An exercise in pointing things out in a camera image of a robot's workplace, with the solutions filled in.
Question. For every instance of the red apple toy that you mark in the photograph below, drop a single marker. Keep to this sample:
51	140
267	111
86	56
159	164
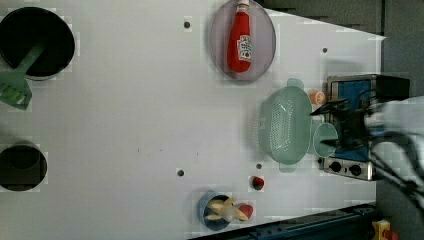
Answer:
246	211

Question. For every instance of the blue metal frame rail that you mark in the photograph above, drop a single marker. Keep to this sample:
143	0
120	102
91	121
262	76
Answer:
351	223

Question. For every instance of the red ketchup bottle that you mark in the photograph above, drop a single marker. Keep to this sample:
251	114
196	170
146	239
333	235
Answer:
239	49

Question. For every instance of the yellow red emergency button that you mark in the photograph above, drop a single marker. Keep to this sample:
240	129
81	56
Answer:
383	231

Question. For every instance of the large black pot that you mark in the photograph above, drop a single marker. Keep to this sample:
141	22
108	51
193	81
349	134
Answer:
28	27

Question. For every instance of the grey oval plate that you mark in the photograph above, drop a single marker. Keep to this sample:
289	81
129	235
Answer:
263	38

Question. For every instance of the blue bowl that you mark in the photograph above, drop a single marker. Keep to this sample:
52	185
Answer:
203	211

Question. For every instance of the banana toy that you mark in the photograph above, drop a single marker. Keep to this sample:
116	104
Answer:
225	210

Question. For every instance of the orange half toy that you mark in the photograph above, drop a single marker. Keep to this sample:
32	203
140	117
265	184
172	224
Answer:
317	97

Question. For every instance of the toaster oven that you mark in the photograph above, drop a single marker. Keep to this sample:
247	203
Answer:
368	93

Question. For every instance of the green plastic strainer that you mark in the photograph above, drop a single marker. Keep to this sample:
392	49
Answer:
283	126

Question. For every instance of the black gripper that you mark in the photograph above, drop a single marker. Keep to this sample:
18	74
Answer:
354	134

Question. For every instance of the red strawberry toy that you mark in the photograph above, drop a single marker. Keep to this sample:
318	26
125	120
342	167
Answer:
257	183

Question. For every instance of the small black cup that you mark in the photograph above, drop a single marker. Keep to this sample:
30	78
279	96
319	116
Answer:
22	167

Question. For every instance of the light green mug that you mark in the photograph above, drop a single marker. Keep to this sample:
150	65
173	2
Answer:
321	131

